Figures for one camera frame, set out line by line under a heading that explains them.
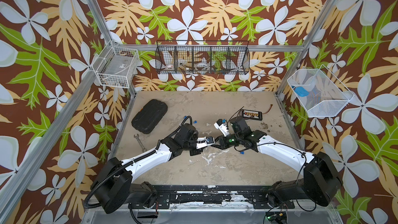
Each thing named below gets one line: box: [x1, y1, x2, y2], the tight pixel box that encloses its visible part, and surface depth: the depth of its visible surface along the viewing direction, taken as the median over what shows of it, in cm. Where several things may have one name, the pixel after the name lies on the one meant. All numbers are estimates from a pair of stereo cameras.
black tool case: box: [131, 99, 168, 134], surface depth 101 cm
